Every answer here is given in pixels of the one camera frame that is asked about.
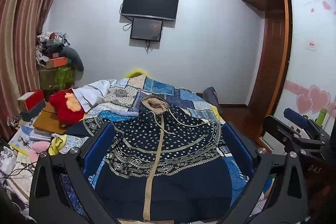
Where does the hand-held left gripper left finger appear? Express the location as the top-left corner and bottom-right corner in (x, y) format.
(29, 121), (117, 224)

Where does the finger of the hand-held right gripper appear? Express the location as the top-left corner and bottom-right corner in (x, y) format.
(263, 115), (327, 157)
(284, 108), (332, 141)

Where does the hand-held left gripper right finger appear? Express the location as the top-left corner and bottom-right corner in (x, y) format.
(220, 122), (309, 224)

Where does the navy patterned hooded jacket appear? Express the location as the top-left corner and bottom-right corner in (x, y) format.
(67, 94), (235, 223)

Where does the pile of clothes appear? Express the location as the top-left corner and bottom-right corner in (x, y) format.
(36, 31), (72, 62)

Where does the green bottle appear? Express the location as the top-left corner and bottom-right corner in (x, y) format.
(315, 108), (327, 128)

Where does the yellow cloth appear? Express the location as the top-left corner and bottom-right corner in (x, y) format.
(48, 135), (68, 156)

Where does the red plush toy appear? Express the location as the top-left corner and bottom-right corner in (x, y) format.
(49, 91), (86, 128)

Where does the white cloth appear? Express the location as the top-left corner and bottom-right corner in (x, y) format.
(72, 79), (117, 111)

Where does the white heart-sticker sliding door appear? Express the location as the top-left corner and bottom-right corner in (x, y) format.
(273, 0), (336, 141)

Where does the wooden board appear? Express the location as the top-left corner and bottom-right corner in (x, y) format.
(33, 102), (70, 135)

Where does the brown wooden door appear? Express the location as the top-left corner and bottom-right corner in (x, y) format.
(248, 10), (287, 109)

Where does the pink soft toy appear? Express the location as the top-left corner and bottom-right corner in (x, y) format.
(28, 140), (52, 162)

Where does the stack of books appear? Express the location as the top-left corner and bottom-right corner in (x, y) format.
(29, 126), (57, 142)

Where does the dark grey box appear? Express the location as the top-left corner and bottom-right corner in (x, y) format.
(20, 101), (48, 122)

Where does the yellow pillow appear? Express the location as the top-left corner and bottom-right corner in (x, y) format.
(125, 69), (150, 79)

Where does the green patterned cloth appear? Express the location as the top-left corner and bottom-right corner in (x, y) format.
(39, 66), (76, 90)

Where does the illustrated paper sheet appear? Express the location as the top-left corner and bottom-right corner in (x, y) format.
(8, 126), (35, 157)

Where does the red box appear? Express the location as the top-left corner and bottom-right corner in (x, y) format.
(17, 89), (45, 110)

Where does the blue patchwork quilt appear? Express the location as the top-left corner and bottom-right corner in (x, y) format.
(50, 74), (263, 222)

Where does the pile of white clutter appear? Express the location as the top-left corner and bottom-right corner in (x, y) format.
(0, 145), (36, 189)

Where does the orange box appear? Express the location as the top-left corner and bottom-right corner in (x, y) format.
(45, 57), (68, 68)

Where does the striped red curtain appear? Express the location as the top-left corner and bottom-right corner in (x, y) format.
(0, 0), (72, 141)

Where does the small black wall monitor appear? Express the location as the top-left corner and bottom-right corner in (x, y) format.
(130, 17), (164, 42)

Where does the large black wall television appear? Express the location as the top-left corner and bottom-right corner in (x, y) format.
(120, 0), (180, 22)

